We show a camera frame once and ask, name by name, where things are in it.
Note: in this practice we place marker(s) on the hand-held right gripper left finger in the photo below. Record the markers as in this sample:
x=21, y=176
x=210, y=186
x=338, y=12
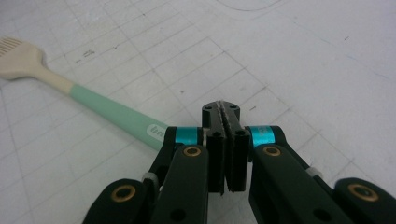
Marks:
x=214, y=161

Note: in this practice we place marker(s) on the white grid mat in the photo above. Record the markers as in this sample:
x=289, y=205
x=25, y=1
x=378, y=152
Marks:
x=295, y=62

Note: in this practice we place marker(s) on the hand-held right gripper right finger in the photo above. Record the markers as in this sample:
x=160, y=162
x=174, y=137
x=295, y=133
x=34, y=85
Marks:
x=238, y=161

